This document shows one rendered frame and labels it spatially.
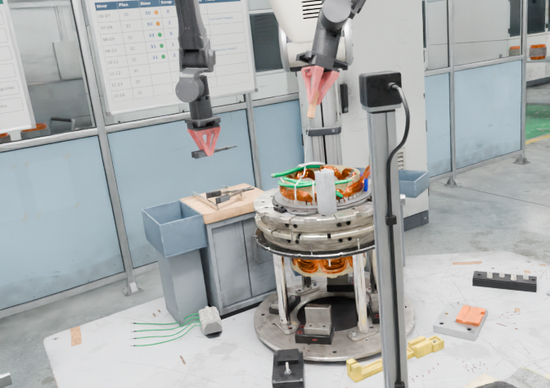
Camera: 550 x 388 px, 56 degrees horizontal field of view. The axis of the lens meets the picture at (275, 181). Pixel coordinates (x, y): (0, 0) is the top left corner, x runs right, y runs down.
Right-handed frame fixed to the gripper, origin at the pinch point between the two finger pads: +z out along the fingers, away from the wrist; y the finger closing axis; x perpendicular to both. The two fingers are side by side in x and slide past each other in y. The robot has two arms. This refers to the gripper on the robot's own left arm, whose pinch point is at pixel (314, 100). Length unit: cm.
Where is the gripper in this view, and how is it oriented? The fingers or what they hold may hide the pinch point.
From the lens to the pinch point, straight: 115.6
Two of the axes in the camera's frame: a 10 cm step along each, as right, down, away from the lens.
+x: -4.3, -0.9, 9.0
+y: 8.8, 1.8, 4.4
